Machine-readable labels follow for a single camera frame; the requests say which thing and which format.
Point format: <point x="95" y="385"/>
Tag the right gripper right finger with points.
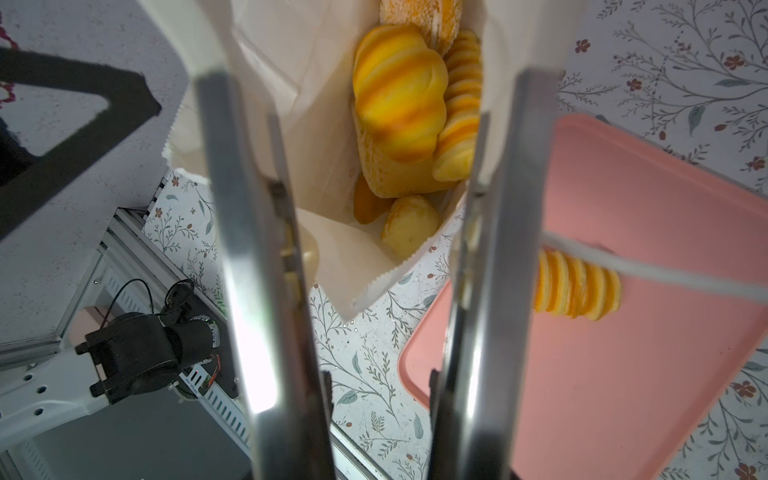
<point x="478" y="389"/>

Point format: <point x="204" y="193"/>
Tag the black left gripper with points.
<point x="60" y="117"/>

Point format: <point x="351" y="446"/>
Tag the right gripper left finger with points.
<point x="260" y="244"/>

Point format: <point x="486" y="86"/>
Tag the ridged spiral fake bread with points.
<point x="569" y="286"/>

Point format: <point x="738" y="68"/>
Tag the braided fake bread stick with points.
<point x="456" y="143"/>

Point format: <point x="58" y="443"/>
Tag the long fake baguette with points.
<point x="390" y="179"/>

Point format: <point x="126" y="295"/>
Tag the round scored fake bun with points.
<point x="398" y="86"/>

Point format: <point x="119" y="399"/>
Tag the glazed brown fake pastry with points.
<point x="367" y="207"/>

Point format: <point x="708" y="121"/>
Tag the oval golden fake bread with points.
<point x="437" y="20"/>

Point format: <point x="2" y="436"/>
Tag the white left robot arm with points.
<point x="131" y="354"/>

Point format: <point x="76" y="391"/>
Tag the pink rectangular tray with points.
<point x="615" y="399"/>

